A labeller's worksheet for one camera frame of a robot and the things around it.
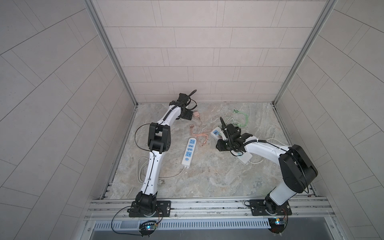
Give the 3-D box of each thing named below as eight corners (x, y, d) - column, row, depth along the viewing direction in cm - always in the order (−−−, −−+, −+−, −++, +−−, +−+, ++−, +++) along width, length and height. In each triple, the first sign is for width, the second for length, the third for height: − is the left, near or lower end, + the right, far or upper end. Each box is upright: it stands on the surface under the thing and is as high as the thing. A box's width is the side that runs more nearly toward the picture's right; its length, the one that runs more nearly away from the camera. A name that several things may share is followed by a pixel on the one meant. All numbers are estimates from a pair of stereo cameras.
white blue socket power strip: (181, 165, 87) (181, 163, 85) (189, 138, 99) (189, 136, 96) (190, 167, 86) (189, 165, 84) (197, 140, 98) (197, 138, 96)
